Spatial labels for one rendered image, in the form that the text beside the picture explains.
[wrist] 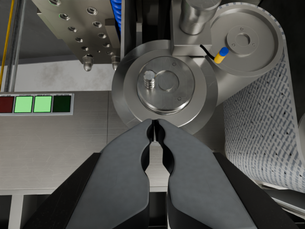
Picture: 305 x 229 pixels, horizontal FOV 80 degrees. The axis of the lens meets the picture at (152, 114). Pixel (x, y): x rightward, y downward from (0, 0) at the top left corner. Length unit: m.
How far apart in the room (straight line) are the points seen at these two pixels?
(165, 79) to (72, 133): 0.44
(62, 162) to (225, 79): 0.51
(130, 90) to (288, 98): 0.22
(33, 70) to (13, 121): 2.48
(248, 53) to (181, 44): 0.11
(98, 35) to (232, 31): 0.35
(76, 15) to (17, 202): 0.54
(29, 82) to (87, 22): 2.68
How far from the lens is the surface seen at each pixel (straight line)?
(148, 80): 0.21
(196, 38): 0.26
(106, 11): 0.48
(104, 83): 2.56
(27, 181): 0.68
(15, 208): 0.72
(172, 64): 0.25
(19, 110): 0.71
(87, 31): 0.55
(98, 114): 0.61
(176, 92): 0.23
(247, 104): 0.42
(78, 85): 2.71
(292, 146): 0.32
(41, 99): 0.68
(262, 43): 0.34
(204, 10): 0.22
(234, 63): 0.31
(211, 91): 0.27
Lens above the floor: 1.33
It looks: 11 degrees down
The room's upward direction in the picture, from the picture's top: 179 degrees clockwise
